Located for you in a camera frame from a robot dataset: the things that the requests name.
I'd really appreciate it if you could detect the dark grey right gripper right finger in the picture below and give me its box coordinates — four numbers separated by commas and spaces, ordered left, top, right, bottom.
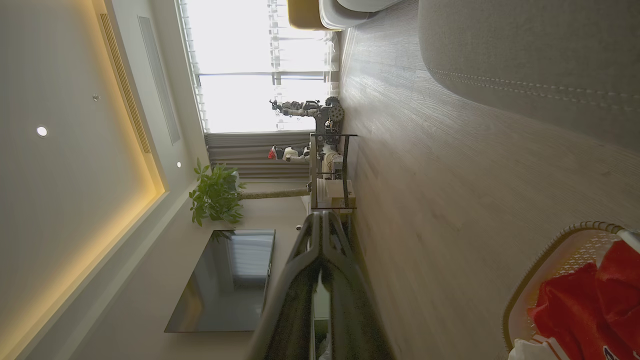
320, 211, 397, 360

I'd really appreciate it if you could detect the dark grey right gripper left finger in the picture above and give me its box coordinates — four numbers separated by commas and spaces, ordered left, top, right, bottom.
245, 212, 322, 360

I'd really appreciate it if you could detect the red garment with white hem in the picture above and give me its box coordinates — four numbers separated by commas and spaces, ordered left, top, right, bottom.
509, 262, 640, 360

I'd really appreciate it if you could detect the grey fabric sofa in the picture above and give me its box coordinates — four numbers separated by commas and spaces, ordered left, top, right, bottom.
417, 0, 640, 153

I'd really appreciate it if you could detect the black flat screen television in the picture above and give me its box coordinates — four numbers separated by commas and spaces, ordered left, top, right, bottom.
164, 229, 276, 333

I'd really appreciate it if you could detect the brown cardboard box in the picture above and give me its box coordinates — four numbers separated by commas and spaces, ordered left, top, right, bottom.
324, 178, 357, 209

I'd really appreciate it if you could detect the green potted tree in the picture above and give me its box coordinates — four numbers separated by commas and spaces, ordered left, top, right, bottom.
188, 158, 312, 227

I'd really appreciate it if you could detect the white background robot red part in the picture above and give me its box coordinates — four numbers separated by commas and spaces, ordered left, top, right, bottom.
267, 144, 312, 164

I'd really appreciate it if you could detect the grey window curtain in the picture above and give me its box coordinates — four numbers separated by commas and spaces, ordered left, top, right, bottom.
204, 130, 314, 182

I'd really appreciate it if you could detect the woven laundry basket white liner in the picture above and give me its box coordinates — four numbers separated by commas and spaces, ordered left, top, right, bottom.
502, 221, 640, 360

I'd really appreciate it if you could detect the dark grey background robot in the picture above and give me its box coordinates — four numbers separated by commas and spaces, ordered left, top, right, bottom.
269, 96, 346, 146

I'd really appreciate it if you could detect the white sheer curtain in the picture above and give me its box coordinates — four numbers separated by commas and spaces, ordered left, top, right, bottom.
267, 0, 341, 132

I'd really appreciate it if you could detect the rectangular ceiling air vent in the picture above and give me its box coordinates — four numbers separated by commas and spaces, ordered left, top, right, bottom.
137, 15, 182, 146

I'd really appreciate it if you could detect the long slotted ceiling vent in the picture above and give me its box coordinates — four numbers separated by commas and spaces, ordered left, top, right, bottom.
99, 12, 152, 155

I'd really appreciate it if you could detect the yellow upholstered chair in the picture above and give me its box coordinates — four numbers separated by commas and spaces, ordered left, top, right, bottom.
287, 0, 342, 32

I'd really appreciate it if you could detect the white rounded seat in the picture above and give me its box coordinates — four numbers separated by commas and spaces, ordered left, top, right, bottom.
318, 0, 403, 30

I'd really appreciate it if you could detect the metal frame table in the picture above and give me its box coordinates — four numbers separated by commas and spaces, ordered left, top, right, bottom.
308, 132, 359, 211

